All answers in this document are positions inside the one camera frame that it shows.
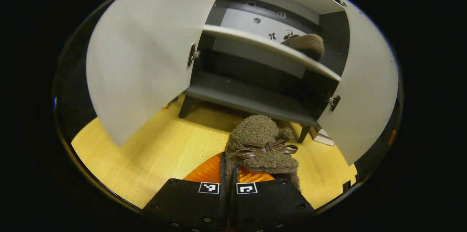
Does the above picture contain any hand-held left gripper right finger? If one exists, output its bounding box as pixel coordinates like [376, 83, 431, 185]
[229, 165, 316, 231]

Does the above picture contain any brown fuzzy shoe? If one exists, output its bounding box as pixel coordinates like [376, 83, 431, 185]
[280, 34, 325, 61]
[224, 115, 301, 192]

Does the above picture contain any white cabinet door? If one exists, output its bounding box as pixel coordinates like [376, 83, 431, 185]
[317, 0, 399, 166]
[86, 0, 238, 147]

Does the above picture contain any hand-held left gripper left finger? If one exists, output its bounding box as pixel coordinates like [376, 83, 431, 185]
[140, 152, 227, 231]

